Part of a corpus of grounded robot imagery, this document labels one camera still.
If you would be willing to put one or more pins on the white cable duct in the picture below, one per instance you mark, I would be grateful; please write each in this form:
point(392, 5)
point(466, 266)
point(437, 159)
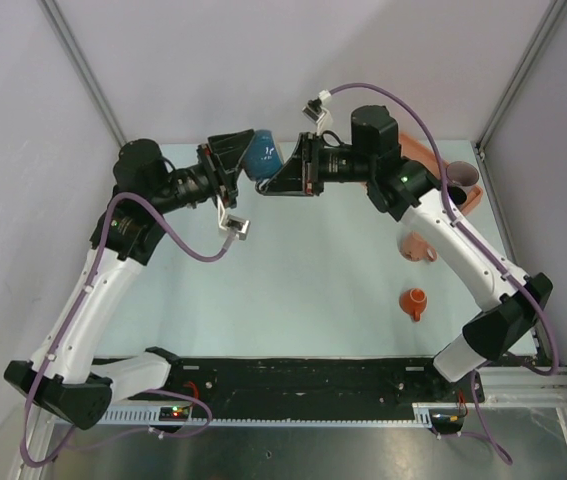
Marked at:
point(181, 413)

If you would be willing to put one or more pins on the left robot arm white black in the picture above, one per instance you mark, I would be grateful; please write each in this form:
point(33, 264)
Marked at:
point(60, 377)

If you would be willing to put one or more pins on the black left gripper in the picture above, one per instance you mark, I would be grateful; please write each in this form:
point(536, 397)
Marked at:
point(229, 150)

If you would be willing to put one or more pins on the aluminium frame rail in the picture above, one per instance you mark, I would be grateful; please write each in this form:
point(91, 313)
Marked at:
point(69, 43)

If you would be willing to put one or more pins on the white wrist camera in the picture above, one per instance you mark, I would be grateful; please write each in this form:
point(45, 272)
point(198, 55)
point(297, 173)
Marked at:
point(230, 225)
point(316, 111)

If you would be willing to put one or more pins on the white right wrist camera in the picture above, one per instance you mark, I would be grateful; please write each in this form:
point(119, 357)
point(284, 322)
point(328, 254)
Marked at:
point(316, 111)

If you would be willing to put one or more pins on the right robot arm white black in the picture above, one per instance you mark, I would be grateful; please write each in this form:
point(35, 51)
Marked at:
point(510, 300)

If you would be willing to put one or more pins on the dark blue mug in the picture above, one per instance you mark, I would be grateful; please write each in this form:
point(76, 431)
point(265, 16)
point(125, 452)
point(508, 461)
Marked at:
point(262, 159)

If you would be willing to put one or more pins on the pink mug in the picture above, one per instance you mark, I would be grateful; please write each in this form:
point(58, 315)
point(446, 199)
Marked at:
point(415, 248)

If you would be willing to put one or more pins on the purple mug black handle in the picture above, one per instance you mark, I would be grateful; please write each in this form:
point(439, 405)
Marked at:
point(462, 175)

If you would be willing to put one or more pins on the orange mug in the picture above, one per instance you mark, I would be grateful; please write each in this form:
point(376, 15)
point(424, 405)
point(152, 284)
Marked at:
point(413, 302)

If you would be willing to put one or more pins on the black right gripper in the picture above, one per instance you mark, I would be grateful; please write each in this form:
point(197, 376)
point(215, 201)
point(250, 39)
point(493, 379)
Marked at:
point(300, 175)

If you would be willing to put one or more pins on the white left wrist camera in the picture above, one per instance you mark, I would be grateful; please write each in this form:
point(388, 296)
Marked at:
point(230, 225)

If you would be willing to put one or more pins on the salmon plastic tray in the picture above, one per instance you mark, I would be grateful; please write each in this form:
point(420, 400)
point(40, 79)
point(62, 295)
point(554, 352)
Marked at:
point(397, 172)

